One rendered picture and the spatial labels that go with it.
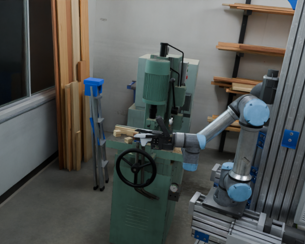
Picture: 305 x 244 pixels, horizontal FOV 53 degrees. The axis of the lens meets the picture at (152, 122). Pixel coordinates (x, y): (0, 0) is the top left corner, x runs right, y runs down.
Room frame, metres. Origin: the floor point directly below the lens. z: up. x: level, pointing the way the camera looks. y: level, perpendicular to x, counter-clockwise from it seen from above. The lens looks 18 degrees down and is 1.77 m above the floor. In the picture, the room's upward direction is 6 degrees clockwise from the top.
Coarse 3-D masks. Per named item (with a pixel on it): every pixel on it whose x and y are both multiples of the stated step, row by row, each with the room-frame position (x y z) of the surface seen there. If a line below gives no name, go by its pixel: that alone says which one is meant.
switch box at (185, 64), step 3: (180, 63) 2.44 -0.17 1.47; (183, 63) 2.44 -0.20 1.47; (186, 63) 2.43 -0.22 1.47; (180, 66) 2.44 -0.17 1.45; (183, 66) 2.44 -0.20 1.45; (186, 66) 2.43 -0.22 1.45; (180, 69) 2.44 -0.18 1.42; (183, 69) 2.44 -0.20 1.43; (186, 69) 2.44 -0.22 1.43; (180, 72) 2.44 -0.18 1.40; (183, 72) 2.43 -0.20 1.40; (186, 72) 2.46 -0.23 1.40; (180, 75) 2.44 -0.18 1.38; (183, 75) 2.43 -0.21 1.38; (186, 75) 2.48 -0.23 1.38; (180, 78) 2.44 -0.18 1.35; (183, 78) 2.43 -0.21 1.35; (177, 81) 2.44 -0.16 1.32; (183, 81) 2.43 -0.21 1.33
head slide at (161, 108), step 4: (168, 80) 2.30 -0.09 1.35; (168, 84) 2.32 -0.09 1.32; (168, 88) 2.34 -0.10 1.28; (148, 104) 2.30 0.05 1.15; (164, 104) 2.27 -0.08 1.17; (148, 108) 2.30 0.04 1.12; (160, 108) 2.28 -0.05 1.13; (164, 108) 2.27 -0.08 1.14; (148, 112) 2.30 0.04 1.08; (160, 112) 2.28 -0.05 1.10; (164, 112) 2.28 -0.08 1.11; (148, 116) 2.30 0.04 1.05; (164, 116) 2.29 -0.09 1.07; (164, 120) 2.31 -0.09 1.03
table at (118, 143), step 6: (108, 138) 2.13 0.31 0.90; (114, 138) 2.14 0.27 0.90; (120, 138) 2.15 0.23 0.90; (108, 144) 2.10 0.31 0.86; (114, 144) 2.09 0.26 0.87; (120, 144) 2.08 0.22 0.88; (126, 144) 2.07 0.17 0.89; (156, 150) 2.02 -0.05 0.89; (162, 150) 2.02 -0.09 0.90; (168, 150) 2.03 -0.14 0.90; (132, 156) 1.96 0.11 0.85; (138, 156) 1.95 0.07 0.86; (156, 156) 2.02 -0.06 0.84; (162, 156) 2.01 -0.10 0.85; (168, 156) 2.00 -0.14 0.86; (174, 156) 1.99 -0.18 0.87; (180, 156) 1.99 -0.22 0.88
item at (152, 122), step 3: (147, 120) 2.16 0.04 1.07; (150, 120) 2.16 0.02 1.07; (153, 120) 2.16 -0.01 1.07; (147, 123) 2.16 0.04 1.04; (150, 123) 2.16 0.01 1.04; (153, 123) 2.15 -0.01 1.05; (156, 123) 2.21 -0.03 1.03; (150, 126) 2.16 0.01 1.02; (153, 126) 2.15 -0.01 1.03; (156, 126) 2.22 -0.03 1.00; (153, 129) 2.15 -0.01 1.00
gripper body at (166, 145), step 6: (156, 132) 1.43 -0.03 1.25; (162, 132) 1.43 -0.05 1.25; (156, 138) 1.41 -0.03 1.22; (162, 138) 1.40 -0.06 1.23; (168, 138) 1.42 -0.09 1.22; (174, 138) 1.40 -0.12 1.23; (156, 144) 1.40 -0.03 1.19; (162, 144) 1.41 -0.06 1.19; (168, 144) 1.41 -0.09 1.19; (174, 144) 1.40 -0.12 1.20
